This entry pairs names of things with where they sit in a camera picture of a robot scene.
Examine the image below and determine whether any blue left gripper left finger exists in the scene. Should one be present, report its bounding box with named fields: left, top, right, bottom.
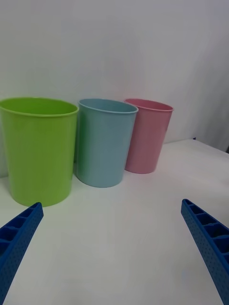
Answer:
left=0, top=202, right=44, bottom=305

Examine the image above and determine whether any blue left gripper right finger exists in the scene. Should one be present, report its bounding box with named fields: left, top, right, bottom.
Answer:
left=180, top=198, right=229, bottom=305

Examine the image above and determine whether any green plastic bin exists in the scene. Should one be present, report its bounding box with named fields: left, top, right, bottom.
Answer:
left=0, top=96, right=80, bottom=207

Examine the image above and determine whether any pink plastic bin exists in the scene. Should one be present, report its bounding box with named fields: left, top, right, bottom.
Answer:
left=124, top=98, right=174, bottom=174

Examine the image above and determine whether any pale blue plastic bin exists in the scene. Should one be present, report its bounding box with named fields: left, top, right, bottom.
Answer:
left=75, top=98, right=139, bottom=188

